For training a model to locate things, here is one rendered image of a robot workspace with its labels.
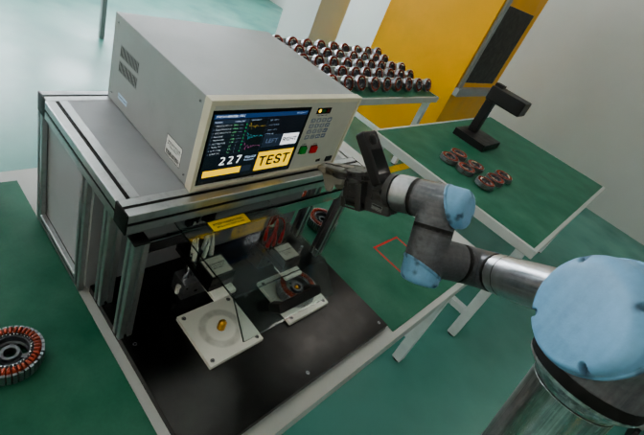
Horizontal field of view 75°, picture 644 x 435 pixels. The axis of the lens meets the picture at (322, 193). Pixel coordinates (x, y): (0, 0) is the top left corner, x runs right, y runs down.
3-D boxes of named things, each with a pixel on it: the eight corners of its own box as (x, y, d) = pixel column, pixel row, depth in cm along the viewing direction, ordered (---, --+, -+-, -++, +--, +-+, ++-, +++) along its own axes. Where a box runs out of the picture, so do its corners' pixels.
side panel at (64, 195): (91, 286, 100) (103, 179, 84) (78, 291, 98) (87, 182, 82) (49, 214, 113) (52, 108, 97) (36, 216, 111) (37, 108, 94)
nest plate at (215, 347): (262, 340, 103) (264, 337, 102) (209, 370, 92) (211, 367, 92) (228, 297, 110) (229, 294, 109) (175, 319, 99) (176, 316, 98)
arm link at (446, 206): (453, 232, 72) (468, 185, 72) (399, 217, 79) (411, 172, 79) (470, 237, 78) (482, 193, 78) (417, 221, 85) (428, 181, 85)
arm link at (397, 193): (406, 181, 79) (427, 174, 85) (385, 176, 82) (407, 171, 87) (402, 218, 81) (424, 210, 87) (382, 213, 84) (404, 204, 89)
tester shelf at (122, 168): (356, 178, 124) (363, 165, 121) (124, 236, 74) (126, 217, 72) (267, 103, 144) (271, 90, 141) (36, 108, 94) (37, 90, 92)
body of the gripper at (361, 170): (336, 205, 91) (383, 219, 84) (338, 167, 89) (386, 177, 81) (357, 198, 97) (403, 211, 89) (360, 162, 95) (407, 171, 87)
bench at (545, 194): (545, 254, 373) (606, 187, 334) (454, 345, 239) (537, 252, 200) (448, 180, 423) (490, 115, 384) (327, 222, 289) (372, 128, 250)
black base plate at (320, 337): (384, 329, 124) (387, 324, 123) (191, 471, 78) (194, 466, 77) (286, 227, 146) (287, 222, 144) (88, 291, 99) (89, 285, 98)
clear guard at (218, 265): (333, 294, 91) (343, 276, 88) (243, 343, 73) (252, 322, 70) (245, 202, 106) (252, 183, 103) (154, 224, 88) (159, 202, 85)
